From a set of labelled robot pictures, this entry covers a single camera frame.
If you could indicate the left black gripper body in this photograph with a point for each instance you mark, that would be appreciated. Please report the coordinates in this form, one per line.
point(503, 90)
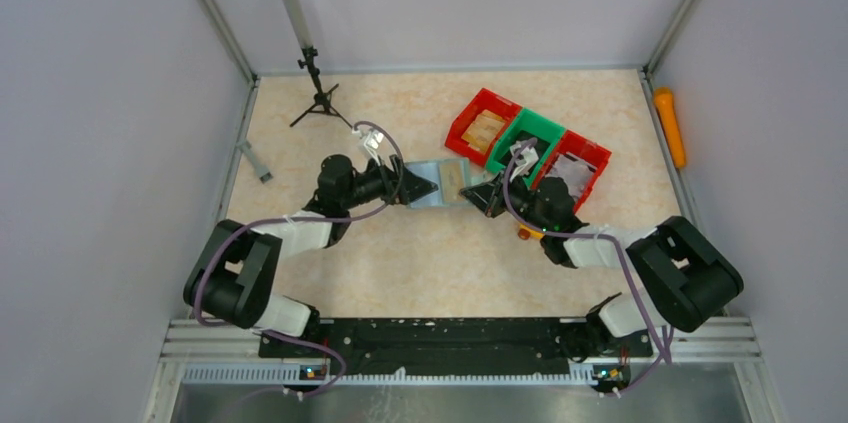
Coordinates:
point(398, 183)

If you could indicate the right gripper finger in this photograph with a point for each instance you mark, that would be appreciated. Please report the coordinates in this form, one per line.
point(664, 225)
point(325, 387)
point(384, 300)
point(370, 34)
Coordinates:
point(486, 190)
point(490, 208)

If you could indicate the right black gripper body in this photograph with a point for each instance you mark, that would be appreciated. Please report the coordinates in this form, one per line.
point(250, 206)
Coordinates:
point(502, 193)

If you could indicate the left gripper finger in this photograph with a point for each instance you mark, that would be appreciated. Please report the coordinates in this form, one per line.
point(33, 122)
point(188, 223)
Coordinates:
point(412, 192)
point(409, 176)

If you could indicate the orange patterned card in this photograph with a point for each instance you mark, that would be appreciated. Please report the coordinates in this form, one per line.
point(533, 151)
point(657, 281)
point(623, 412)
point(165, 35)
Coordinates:
point(453, 177)

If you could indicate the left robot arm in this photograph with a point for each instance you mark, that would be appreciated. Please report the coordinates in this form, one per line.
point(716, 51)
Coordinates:
point(233, 278)

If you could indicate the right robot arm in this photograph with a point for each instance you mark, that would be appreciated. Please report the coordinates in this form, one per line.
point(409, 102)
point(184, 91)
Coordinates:
point(678, 278)

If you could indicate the yellow toy car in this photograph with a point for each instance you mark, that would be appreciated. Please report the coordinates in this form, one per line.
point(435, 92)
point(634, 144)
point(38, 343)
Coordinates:
point(526, 233)

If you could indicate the clear plastic bags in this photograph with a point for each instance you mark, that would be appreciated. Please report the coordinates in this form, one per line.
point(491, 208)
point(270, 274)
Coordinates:
point(574, 171)

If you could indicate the wooden blocks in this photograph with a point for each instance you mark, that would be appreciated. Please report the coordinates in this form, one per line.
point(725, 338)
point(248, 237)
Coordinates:
point(483, 130)

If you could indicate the near red bin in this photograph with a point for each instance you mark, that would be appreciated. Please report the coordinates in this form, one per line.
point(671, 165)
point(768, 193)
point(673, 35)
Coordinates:
point(581, 147)

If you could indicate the red bin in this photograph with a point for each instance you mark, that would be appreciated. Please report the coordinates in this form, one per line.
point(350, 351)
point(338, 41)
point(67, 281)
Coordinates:
point(485, 99)
point(581, 147)

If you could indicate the green bin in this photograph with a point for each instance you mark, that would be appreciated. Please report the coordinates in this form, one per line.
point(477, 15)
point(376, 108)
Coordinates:
point(526, 125)

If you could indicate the far red bin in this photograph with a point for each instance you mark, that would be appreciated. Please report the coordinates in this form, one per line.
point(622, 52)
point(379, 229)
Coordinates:
point(485, 99)

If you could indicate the small grey tool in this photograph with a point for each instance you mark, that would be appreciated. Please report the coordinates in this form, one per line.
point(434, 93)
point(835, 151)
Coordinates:
point(261, 171)

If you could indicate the orange flashlight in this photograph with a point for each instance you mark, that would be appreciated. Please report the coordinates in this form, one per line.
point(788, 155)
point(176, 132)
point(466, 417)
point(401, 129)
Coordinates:
point(664, 103)

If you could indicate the black tripod with grey tube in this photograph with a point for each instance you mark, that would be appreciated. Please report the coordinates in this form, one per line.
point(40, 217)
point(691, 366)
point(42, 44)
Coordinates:
point(322, 98)

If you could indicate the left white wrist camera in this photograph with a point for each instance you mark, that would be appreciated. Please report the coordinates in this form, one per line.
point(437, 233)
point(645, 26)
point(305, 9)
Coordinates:
point(369, 141)

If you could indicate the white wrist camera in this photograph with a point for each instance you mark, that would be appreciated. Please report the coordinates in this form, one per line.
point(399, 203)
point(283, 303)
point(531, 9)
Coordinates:
point(369, 141)
point(524, 159)

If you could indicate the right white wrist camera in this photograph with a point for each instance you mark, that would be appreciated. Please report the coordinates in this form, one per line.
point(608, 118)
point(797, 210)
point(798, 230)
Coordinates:
point(524, 159)

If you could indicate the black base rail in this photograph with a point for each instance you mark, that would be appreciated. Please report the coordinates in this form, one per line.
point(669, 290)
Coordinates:
point(457, 346)

